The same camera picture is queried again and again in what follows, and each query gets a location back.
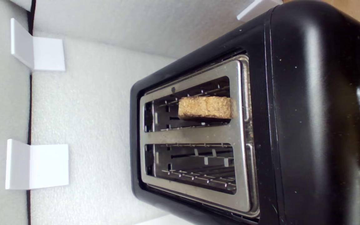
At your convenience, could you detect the white wall clip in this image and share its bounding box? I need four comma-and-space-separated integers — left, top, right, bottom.
5, 139, 69, 190
236, 0, 283, 22
10, 18, 66, 72

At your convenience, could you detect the brown bread slice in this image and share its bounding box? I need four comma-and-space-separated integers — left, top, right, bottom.
178, 96, 237, 121

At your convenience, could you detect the black two-slot toaster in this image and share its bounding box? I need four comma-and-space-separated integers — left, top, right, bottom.
129, 0, 360, 225

